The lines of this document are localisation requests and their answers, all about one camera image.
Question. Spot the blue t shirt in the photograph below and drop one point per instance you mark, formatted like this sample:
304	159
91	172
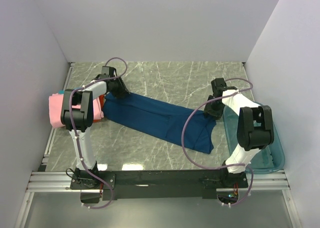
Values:
161	120

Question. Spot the folded orange t shirt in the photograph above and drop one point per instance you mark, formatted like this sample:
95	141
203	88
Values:
98	104

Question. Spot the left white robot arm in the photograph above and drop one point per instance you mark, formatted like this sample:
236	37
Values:
77	115

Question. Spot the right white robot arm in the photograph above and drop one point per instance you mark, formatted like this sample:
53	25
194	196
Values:
254	132

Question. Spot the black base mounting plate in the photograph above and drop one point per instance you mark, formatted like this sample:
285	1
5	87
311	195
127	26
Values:
156	184

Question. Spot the folded pink t shirt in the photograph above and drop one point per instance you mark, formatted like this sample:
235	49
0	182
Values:
55	108

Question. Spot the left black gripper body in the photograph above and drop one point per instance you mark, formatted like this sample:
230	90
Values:
118	88

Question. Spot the teal plastic bin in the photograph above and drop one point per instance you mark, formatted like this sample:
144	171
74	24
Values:
269	160

